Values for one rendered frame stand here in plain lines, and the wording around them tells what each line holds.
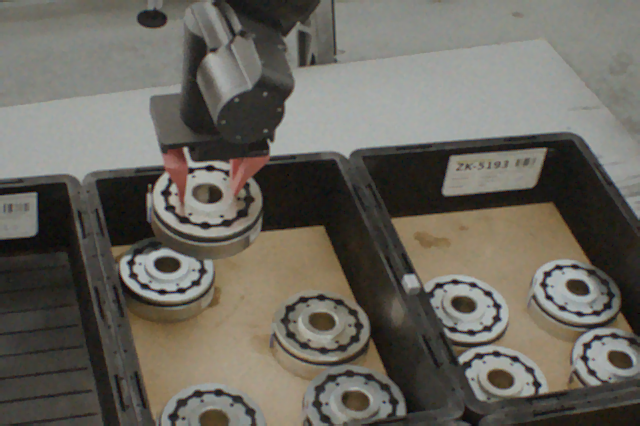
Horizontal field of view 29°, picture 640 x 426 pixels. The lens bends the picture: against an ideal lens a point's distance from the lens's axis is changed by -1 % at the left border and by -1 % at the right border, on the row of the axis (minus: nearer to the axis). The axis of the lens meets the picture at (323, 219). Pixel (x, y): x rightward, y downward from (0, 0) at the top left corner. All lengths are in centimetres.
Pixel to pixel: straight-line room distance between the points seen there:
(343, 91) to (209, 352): 71
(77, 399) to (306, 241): 35
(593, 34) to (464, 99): 168
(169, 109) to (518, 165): 55
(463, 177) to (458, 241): 8
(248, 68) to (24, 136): 85
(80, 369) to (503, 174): 56
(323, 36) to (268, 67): 115
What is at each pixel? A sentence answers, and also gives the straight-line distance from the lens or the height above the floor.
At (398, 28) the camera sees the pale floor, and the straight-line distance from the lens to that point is 345.
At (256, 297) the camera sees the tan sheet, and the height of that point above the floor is 83.
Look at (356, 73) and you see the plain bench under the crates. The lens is 198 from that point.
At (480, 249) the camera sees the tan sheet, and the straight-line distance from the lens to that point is 150.
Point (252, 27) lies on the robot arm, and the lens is 102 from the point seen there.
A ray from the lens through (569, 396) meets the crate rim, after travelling 123.
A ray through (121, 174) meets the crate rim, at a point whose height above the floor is 93.
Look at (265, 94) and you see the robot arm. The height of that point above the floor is 123.
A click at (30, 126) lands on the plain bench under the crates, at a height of 70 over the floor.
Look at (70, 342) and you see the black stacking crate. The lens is 134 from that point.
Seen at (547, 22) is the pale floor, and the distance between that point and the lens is 363.
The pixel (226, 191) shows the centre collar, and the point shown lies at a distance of 118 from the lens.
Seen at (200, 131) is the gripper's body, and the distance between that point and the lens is 110.
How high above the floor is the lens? 180
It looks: 41 degrees down
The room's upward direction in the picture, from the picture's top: 9 degrees clockwise
